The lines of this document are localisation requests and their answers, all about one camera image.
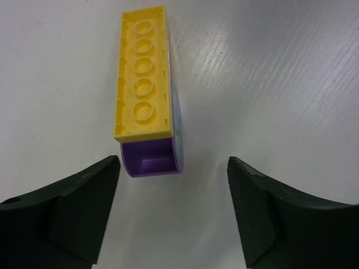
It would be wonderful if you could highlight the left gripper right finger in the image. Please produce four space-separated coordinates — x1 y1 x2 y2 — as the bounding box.
227 156 358 268

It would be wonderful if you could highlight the long yellow lego plate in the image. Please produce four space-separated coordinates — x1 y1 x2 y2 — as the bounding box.
113 6 174 143

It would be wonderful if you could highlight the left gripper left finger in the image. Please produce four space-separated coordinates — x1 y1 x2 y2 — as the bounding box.
1 155 121 268

